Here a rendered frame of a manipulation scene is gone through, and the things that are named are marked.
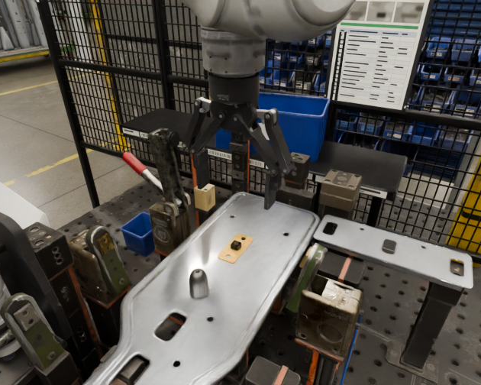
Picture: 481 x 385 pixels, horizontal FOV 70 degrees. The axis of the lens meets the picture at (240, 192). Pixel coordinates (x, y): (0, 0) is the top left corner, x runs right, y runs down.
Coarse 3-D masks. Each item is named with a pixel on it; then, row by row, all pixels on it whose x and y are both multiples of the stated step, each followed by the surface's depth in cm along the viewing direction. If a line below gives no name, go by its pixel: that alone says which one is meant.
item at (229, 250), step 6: (240, 234) 71; (234, 240) 68; (240, 240) 70; (246, 240) 70; (252, 240) 70; (228, 246) 68; (234, 246) 67; (240, 246) 68; (246, 246) 68; (222, 252) 66; (228, 252) 66; (234, 252) 66; (240, 252) 66; (222, 258) 65; (228, 258) 65; (234, 258) 65
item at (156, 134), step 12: (156, 132) 63; (168, 132) 64; (156, 144) 63; (168, 144) 62; (156, 156) 64; (168, 156) 66; (168, 168) 67; (168, 180) 66; (180, 180) 69; (168, 192) 67; (180, 192) 70
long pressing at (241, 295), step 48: (240, 192) 85; (192, 240) 70; (288, 240) 70; (144, 288) 59; (240, 288) 59; (144, 336) 51; (192, 336) 51; (240, 336) 51; (96, 384) 45; (144, 384) 45; (192, 384) 45
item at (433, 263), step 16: (320, 224) 75; (336, 224) 75; (352, 224) 75; (320, 240) 70; (336, 240) 70; (352, 240) 70; (368, 240) 70; (384, 240) 70; (400, 240) 70; (416, 240) 70; (368, 256) 66; (384, 256) 66; (400, 256) 66; (416, 256) 66; (432, 256) 66; (448, 256) 66; (464, 256) 66; (416, 272) 62; (432, 272) 62; (448, 272) 62; (464, 272) 62
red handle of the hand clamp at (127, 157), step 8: (128, 152) 71; (128, 160) 70; (136, 160) 70; (136, 168) 70; (144, 168) 70; (144, 176) 70; (152, 176) 70; (152, 184) 70; (160, 184) 70; (160, 192) 70; (176, 200) 70
